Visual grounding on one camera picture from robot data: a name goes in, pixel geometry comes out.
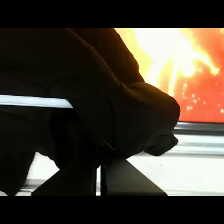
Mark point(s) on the silver frame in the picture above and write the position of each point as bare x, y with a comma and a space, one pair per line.
203, 145

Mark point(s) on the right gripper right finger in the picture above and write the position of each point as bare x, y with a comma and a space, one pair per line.
123, 180

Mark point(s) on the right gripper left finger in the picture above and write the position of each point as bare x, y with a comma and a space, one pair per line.
75, 183

